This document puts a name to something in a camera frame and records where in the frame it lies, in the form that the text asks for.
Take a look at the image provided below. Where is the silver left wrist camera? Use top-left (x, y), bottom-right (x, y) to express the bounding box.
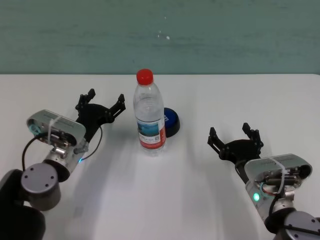
top-left (26, 108), bottom-right (87, 151)

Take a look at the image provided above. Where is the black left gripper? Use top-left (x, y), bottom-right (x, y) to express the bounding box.
top-left (74, 87), bottom-right (127, 146)

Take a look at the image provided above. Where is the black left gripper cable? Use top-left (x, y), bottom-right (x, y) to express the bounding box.
top-left (80, 124), bottom-right (104, 161)

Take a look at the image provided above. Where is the blue push button black base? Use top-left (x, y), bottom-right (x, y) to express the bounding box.
top-left (163, 107), bottom-right (181, 138)

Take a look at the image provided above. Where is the black left camera cable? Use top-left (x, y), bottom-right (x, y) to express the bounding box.
top-left (22, 133), bottom-right (51, 172)

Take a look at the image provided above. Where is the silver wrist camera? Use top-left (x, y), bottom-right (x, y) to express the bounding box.
top-left (243, 153), bottom-right (313, 187)
top-left (26, 108), bottom-right (87, 151)

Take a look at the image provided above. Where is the clear water bottle red cap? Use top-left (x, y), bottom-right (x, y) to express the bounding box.
top-left (133, 68), bottom-right (168, 158)

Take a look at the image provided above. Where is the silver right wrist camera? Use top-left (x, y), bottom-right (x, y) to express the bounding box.
top-left (243, 153), bottom-right (313, 187)

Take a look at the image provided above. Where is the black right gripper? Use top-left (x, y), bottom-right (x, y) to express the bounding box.
top-left (206, 122), bottom-right (264, 184)

